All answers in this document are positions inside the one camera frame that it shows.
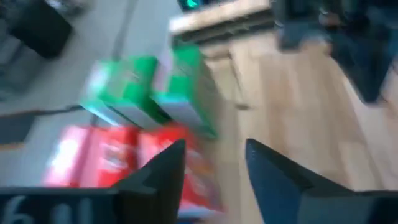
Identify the black cabinet box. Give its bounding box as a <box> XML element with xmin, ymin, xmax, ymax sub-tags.
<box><xmin>6</xmin><ymin>0</ymin><xmax>73</xmax><ymax>59</ymax></box>

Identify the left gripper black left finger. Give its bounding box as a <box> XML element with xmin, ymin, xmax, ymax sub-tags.
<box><xmin>0</xmin><ymin>139</ymin><xmax>187</xmax><ymax>224</ymax></box>

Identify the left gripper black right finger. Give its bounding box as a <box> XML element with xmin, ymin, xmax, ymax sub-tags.
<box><xmin>245</xmin><ymin>138</ymin><xmax>398</xmax><ymax>224</ymax></box>

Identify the green Apple Jacks cereal box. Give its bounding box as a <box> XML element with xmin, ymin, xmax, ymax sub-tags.
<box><xmin>152</xmin><ymin>43</ymin><xmax>218</xmax><ymax>138</ymax></box>
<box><xmin>80</xmin><ymin>55</ymin><xmax>169</xmax><ymax>128</ymax></box>

